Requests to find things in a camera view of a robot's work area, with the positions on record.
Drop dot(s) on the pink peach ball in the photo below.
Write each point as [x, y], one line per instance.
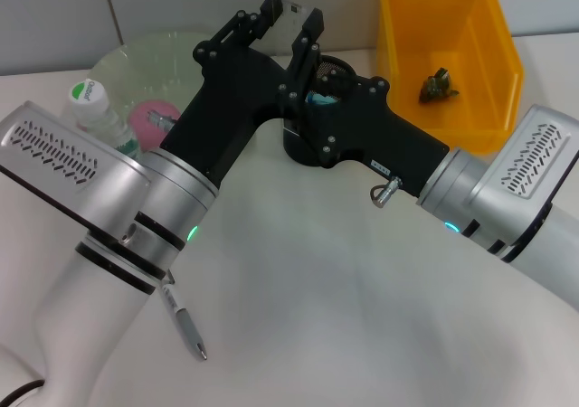
[140, 129]

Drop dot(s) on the silver ballpoint pen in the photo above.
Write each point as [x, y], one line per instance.
[185, 325]

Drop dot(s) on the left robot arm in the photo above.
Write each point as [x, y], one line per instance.
[113, 267]

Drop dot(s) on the clear water bottle green label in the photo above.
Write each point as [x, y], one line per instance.
[90, 104]

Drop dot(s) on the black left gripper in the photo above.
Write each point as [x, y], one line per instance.
[230, 104]

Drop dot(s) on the black mesh pen cup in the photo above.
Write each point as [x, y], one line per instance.
[298, 151]

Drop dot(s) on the translucent green glass fruit plate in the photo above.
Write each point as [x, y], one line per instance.
[149, 68]

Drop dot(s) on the yellow plastic storage bin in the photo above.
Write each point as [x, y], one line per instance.
[452, 27]

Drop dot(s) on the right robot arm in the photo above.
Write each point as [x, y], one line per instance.
[543, 262]

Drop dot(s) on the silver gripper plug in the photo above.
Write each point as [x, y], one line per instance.
[160, 120]
[386, 192]

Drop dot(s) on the blue scissors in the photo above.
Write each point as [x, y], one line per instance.
[319, 98]

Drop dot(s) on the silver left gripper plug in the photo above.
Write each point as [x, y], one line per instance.
[160, 120]

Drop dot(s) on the clear plastic ruler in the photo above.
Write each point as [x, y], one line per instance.
[289, 27]

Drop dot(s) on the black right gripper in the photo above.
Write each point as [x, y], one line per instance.
[384, 135]

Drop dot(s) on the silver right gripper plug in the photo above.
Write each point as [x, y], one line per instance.
[386, 192]

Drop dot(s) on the green plastic wrapper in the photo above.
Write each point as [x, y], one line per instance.
[436, 88]

